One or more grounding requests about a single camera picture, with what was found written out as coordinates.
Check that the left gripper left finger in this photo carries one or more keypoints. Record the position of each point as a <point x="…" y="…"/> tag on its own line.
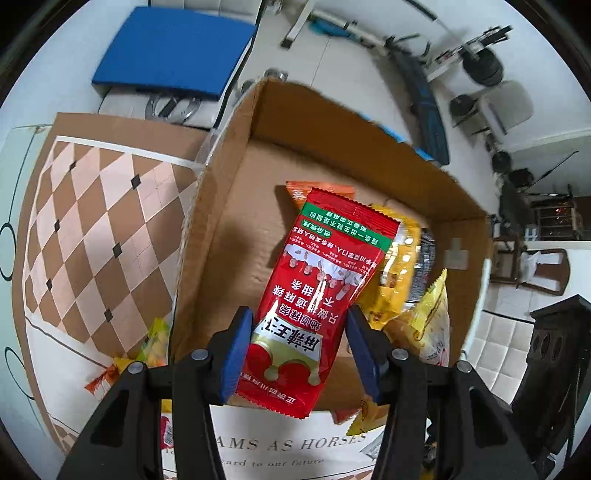
<point x="205" y="378"/>

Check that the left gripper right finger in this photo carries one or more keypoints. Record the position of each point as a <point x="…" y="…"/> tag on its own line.
<point x="394" y="378"/>

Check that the red ketchup snack packet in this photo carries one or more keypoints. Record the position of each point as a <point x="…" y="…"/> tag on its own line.
<point x="333" y="250"/>

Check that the yellow snack packet on mat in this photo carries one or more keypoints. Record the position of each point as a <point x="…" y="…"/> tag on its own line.
<point x="368" y="417"/>

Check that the small colourful candy packet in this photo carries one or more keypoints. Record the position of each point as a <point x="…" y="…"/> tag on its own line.
<point x="153" y="351"/>

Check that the yellow white snack packet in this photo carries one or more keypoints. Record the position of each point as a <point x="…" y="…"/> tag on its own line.
<point x="424" y="330"/>

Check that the yellow black noodle packet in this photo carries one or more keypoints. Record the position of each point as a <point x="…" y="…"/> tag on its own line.
<point x="389" y="290"/>

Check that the dark wooden cabinet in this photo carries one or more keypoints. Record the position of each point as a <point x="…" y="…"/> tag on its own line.
<point x="556" y="383"/>

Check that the wooden chair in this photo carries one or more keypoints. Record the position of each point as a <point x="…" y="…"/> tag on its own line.
<point x="546" y="270"/>

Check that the patterned table mat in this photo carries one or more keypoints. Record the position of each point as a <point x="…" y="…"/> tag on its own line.
<point x="99" y="251"/>

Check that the orange snack packet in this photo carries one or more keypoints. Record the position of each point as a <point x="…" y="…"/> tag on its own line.
<point x="299" y="190"/>

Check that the black weight bench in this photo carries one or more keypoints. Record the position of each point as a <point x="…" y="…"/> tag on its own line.
<point x="433" y="138"/>

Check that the blue folder board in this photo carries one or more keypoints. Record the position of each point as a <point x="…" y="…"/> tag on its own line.
<point x="175" y="50"/>

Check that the white exercise machine frame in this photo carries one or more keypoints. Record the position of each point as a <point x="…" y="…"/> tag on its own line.
<point x="338" y="27"/>

